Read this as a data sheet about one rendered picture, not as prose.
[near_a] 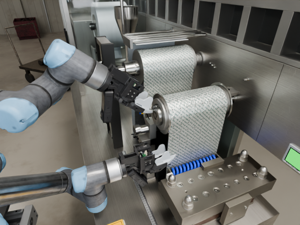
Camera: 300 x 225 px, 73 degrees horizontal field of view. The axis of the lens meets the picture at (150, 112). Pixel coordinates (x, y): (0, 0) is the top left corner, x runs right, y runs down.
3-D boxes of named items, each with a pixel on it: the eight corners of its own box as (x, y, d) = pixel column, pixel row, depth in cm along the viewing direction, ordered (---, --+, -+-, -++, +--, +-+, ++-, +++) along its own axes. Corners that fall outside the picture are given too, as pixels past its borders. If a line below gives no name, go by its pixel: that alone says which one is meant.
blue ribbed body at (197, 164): (168, 172, 80) (168, 166, 78) (213, 157, 87) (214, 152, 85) (172, 179, 77) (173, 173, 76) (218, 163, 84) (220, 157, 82)
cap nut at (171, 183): (164, 181, 74) (165, 172, 72) (173, 178, 75) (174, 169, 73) (169, 189, 71) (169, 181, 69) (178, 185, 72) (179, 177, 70)
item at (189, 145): (166, 170, 80) (168, 133, 70) (214, 154, 88) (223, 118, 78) (166, 171, 80) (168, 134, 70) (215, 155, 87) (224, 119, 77)
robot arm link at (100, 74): (83, 88, 54) (80, 77, 61) (98, 95, 57) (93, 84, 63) (98, 64, 53) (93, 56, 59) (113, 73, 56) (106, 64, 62)
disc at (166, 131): (151, 119, 82) (152, 86, 73) (152, 118, 82) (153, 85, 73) (168, 143, 70) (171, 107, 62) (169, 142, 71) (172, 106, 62)
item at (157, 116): (156, 128, 73) (149, 110, 76) (161, 127, 74) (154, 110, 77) (161, 119, 67) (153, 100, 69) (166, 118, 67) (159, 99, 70)
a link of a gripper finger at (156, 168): (168, 165, 71) (145, 172, 68) (168, 168, 72) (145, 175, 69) (163, 156, 75) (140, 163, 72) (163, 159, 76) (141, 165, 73)
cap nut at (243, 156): (235, 156, 85) (238, 148, 82) (242, 154, 86) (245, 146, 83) (242, 162, 82) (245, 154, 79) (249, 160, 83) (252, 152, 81)
